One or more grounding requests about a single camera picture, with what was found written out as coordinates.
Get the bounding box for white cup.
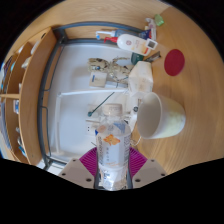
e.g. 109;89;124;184
137;91;187;140

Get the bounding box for wooden shelf unit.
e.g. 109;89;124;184
0;26;58;166

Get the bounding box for red blue tubes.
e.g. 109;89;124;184
143;17;158;34

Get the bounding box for white plastic box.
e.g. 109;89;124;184
128;60;155;98

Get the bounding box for dark scissors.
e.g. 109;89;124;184
143;50;162;64

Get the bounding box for small green block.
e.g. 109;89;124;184
153;13;165;27

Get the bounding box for white blue-label wall box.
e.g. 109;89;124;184
89;71;108;89

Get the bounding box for white red pump bottle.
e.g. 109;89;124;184
103;33;149;56

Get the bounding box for brown tree figurine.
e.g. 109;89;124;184
87;56;135;84

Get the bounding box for clear plastic water bottle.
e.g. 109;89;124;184
95;103;133;192

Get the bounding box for small white clock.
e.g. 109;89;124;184
145;38;158;50

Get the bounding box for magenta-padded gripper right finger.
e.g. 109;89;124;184
126;146;168;190

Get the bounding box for dark green jar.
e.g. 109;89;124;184
130;52;145;66

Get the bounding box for green cable with plug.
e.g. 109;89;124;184
87;91;116;118

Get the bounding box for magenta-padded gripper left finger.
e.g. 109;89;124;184
58;147;100;190

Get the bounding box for flat round red coaster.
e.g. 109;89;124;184
163;48;186;77

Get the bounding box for grey metal shelf frame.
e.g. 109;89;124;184
37;21;144;169

